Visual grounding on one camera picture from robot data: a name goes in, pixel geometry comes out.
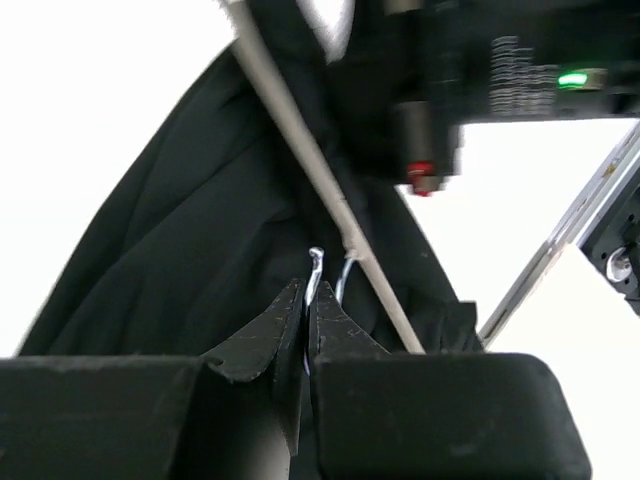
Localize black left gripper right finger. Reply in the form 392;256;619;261
309;283;592;479

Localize black trousers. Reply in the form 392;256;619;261
20;1;481;356

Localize grey hanger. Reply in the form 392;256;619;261
221;1;425;354

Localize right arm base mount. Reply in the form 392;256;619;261
581;186;639;315

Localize aluminium table edge rail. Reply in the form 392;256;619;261
478;125;639;347

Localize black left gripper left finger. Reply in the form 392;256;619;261
1;280;305;480

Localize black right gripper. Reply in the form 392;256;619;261
329;0;640;197

